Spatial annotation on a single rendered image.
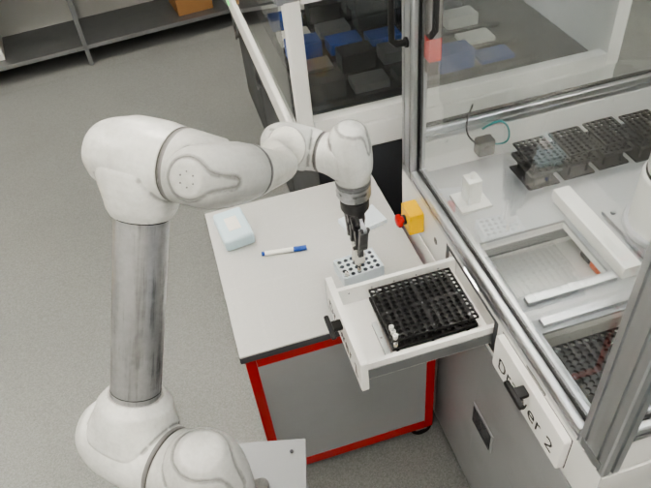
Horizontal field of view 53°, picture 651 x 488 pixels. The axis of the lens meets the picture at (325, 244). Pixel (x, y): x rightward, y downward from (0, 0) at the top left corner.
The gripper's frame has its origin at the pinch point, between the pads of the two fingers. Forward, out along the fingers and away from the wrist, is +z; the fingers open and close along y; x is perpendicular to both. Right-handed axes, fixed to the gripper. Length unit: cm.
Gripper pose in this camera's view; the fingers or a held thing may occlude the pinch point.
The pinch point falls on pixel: (357, 252)
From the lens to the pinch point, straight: 181.0
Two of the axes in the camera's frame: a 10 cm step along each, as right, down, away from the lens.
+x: 9.3, -3.1, 2.1
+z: 0.9, 7.2, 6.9
